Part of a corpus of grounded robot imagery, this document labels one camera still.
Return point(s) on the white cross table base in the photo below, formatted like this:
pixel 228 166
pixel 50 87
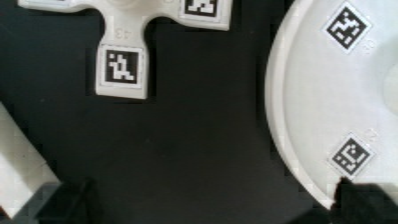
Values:
pixel 123 54

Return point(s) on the white round table top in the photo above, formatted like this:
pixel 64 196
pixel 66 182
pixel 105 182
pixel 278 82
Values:
pixel 331 94

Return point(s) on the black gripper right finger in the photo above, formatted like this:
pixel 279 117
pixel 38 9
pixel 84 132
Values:
pixel 363 204

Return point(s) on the white front fence bar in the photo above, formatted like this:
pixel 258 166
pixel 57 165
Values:
pixel 25 172

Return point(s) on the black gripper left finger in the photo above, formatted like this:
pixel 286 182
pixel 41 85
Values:
pixel 59 205

